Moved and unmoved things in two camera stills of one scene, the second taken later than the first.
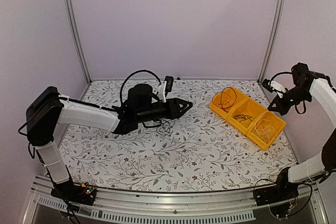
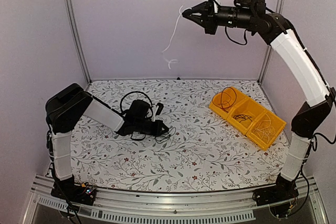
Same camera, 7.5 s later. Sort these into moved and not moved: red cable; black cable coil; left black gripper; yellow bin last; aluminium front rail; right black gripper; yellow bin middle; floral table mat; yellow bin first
Moved: left black gripper; right black gripper
Not moved: floral table mat; red cable; aluminium front rail; black cable coil; yellow bin last; yellow bin first; yellow bin middle
